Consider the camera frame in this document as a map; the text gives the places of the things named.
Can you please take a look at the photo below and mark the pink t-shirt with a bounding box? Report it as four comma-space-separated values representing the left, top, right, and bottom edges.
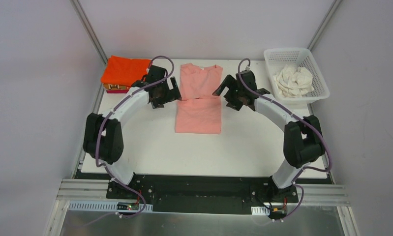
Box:
175, 63, 223, 134

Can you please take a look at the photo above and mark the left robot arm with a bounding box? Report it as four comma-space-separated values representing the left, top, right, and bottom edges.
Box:
83, 65, 181, 185

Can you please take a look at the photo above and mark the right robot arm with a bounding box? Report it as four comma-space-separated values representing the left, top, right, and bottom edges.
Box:
212, 70, 326, 192

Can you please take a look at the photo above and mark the magenta folded t-shirt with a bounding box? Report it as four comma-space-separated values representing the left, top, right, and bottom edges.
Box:
106, 90, 128, 94

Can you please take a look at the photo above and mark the orange folded t-shirt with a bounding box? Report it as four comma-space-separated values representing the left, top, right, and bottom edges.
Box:
100, 56, 151, 86

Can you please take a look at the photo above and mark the white crumpled t-shirt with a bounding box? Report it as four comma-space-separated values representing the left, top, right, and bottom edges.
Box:
273, 64, 315, 98

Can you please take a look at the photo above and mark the white plastic basket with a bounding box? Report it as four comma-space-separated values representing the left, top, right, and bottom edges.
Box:
264, 48, 330, 105

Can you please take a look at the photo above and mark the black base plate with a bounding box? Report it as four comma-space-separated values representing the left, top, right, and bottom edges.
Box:
106, 174, 299, 214

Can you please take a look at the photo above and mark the right white cable duct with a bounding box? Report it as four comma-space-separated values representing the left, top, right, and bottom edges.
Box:
251, 206, 270, 216

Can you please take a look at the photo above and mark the white cable duct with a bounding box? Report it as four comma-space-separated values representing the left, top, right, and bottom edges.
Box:
68, 201, 153, 213
251, 206, 270, 216

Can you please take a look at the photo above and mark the aluminium rail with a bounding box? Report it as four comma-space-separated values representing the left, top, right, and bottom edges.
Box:
56, 179, 351, 207

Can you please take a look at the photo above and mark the left corner frame post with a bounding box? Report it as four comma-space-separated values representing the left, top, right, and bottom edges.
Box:
70, 0, 108, 64

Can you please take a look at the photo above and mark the corner frame post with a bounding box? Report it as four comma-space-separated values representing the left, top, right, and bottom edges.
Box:
70, 0, 108, 64
307, 0, 344, 52

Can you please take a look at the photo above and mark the left white cable duct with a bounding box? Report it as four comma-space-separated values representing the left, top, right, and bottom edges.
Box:
68, 201, 153, 213

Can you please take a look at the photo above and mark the right corner frame post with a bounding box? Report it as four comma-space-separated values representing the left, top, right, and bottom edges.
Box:
307, 0, 344, 52

